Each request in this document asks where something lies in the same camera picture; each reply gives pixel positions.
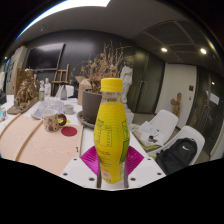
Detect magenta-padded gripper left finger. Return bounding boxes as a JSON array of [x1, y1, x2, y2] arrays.
[[59, 145, 102, 190]]

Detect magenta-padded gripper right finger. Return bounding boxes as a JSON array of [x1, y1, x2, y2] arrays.
[[123, 145, 167, 190]]

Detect yellow drink bottle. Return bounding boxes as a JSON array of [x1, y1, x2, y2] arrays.
[[93, 77, 131, 185]]

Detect black backpack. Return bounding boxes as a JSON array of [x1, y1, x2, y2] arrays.
[[155, 137, 198, 176]]

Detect light plywood board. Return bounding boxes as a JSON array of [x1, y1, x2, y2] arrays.
[[0, 114, 34, 161], [14, 123, 84, 177]]

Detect stack of papers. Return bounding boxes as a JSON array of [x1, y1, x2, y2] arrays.
[[132, 120, 165, 148]]

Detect flat round red coaster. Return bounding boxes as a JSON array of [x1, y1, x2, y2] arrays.
[[60, 125, 79, 138]]

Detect grey plant saucer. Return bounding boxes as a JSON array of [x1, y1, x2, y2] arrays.
[[76, 110, 98, 130]]

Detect white chair with papers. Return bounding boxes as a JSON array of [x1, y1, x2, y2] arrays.
[[146, 109, 179, 151]]

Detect patterned ceramic mug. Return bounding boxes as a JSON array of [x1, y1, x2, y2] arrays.
[[42, 108, 68, 133]]

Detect white chair with backpack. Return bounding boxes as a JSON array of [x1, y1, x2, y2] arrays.
[[148, 125, 206, 168]]

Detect small round white bowl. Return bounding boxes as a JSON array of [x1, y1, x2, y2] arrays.
[[63, 103, 75, 115]]

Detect grey pot with dried plant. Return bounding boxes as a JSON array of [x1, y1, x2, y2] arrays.
[[71, 41, 133, 125]]

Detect wooden carved figure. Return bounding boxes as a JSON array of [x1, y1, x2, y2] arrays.
[[170, 92, 183, 118]]

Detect dark spray bottle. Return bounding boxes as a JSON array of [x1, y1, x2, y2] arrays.
[[59, 84, 69, 101]]

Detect open cardboard box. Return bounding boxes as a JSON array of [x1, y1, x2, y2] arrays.
[[74, 75, 93, 106]]

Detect clear bottle with green label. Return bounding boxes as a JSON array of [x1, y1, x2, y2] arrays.
[[38, 79, 45, 102]]

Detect small white plaster figure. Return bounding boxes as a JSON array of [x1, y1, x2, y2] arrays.
[[43, 77, 53, 98]]

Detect tall white plaster statue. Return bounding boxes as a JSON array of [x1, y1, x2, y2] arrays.
[[119, 64, 134, 104]]

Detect wooden easel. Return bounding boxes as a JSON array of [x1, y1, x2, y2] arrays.
[[50, 63, 70, 98]]

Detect brown relief sculpture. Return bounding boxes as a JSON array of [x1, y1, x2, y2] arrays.
[[7, 68, 40, 115]]

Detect white cabinet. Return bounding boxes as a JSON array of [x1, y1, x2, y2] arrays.
[[5, 45, 28, 96]]

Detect long ceiling light strip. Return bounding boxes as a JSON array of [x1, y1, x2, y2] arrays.
[[14, 0, 112, 41]]

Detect black wall screen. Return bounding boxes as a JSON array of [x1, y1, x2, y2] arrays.
[[24, 42, 66, 72]]

